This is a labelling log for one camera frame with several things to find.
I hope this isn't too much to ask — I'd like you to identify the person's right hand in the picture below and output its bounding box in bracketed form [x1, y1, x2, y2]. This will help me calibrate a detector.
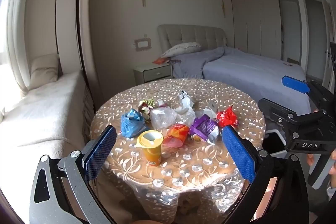
[306, 148, 336, 176]

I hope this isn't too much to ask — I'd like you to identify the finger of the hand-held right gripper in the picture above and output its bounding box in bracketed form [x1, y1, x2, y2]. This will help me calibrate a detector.
[258, 97, 328, 133]
[282, 75, 336, 119]

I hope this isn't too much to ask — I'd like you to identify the beige tufted headboard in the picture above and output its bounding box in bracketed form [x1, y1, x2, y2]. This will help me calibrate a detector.
[157, 25, 227, 56]

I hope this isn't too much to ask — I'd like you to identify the beige cushion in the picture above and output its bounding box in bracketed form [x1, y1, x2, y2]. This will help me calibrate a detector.
[30, 53, 59, 83]

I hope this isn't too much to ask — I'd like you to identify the white paper scrap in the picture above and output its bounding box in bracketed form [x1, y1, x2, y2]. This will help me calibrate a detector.
[203, 101, 218, 119]

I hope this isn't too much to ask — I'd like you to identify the blue plastic bag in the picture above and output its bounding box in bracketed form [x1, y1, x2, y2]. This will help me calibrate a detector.
[121, 109, 146, 138]

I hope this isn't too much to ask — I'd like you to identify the beige wardrobe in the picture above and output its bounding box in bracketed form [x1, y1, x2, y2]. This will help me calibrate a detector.
[230, 0, 301, 64]

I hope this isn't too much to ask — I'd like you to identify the green and red floral wrapper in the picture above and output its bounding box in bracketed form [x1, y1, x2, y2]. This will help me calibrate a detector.
[138, 98, 156, 122]

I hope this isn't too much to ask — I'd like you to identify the bed with lavender bedspread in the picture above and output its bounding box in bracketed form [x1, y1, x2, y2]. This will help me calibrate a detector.
[157, 25, 313, 114]

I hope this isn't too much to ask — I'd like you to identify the patterned white pillow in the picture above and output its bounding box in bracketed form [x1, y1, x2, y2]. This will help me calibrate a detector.
[161, 42, 202, 59]

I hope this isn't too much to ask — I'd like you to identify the orange snack wrapper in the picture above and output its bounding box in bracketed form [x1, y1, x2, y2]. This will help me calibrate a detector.
[162, 124, 190, 148]

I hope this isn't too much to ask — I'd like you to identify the beige nightstand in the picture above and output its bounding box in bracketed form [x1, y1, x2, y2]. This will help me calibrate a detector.
[133, 63, 173, 83]

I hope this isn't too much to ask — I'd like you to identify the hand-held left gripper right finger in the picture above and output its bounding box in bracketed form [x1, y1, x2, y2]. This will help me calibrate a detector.
[222, 125, 310, 224]

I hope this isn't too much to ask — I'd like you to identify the round table with lace tablecloth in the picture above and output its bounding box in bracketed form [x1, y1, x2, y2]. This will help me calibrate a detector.
[89, 78, 267, 224]

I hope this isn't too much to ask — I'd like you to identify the purple snack wrapper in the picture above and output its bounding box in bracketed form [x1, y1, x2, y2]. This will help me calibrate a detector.
[189, 114, 219, 144]

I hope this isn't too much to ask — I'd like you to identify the yellow paper cup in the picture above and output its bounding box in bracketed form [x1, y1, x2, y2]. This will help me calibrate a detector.
[136, 130, 164, 167]

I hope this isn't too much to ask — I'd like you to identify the lavender ruffled duvet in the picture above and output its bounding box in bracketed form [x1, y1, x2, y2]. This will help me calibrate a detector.
[171, 47, 227, 80]

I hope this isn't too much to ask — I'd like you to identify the white door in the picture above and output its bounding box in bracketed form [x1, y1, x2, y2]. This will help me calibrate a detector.
[302, 0, 332, 83]

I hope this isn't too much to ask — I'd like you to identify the framed wall socket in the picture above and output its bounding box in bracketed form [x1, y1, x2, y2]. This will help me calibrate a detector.
[134, 34, 152, 51]

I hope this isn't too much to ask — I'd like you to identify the red snack wrapper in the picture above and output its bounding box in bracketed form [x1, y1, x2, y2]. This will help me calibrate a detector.
[217, 105, 239, 128]

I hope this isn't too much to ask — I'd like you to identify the clear plastic bag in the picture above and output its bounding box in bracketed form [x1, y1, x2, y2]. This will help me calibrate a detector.
[150, 106, 177, 130]

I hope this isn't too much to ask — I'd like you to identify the white curtain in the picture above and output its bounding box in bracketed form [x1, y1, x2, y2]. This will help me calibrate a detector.
[0, 0, 34, 98]

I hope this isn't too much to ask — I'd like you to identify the window bench with white cover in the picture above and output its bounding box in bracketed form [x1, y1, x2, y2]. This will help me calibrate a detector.
[0, 70, 91, 188]

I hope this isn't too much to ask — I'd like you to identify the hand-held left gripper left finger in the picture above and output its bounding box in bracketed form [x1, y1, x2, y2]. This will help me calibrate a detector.
[29, 125, 117, 224]

